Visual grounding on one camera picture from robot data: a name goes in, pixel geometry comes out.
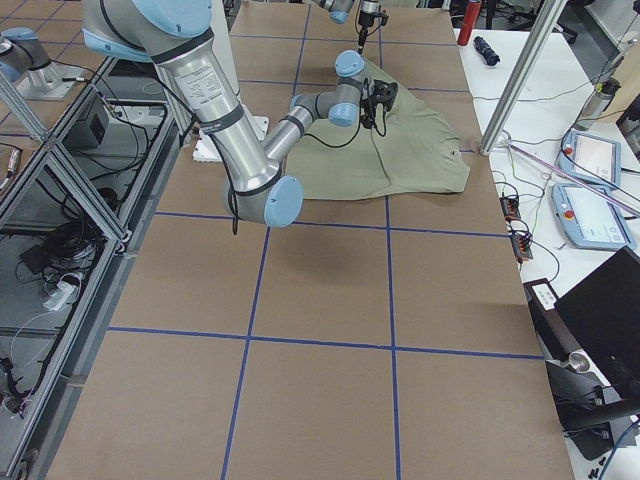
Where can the orange connector board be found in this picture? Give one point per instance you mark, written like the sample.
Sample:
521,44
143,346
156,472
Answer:
521,242
510,207

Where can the aluminium frame post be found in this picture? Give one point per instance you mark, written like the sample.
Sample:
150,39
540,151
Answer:
547,18

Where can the teach pendant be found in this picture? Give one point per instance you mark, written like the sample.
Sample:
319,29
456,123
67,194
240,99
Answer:
591,158
589,221

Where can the aluminium frame rack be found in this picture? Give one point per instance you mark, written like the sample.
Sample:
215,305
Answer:
77,215

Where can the upper teach pendant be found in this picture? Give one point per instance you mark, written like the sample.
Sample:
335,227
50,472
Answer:
591,158

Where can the black monitor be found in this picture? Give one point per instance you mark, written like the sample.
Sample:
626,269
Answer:
602,314

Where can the sage green long-sleeve shirt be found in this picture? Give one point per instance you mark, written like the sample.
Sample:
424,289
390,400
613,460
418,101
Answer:
417,151

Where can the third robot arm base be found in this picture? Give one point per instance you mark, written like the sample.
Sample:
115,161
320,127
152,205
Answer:
23,55

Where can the lower teach pendant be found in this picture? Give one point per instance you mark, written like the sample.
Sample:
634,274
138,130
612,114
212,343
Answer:
589,221

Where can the dark blue folded umbrella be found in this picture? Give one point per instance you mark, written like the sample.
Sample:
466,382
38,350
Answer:
487,53

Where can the grey drink bottle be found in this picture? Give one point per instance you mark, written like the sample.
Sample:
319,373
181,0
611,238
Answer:
599,100

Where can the grey control box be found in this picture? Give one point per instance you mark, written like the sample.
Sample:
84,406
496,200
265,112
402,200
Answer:
89,129

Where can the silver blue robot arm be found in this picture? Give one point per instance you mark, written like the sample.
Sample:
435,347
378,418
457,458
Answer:
178,37
339,11

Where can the red bottle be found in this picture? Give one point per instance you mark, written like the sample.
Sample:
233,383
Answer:
471,14

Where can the white power strip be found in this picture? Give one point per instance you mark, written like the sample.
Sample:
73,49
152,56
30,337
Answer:
61,295

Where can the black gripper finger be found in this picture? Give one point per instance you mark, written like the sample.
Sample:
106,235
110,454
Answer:
362,38

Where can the lower orange connector board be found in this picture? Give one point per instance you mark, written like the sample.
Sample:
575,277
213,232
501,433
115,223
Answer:
521,242

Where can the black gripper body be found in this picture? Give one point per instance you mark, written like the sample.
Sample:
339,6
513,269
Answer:
369,101
366,17

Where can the black box with label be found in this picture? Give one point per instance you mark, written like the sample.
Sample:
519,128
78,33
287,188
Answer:
550,327

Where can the upper orange connector board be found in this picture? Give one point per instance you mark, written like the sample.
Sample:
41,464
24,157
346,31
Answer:
510,207

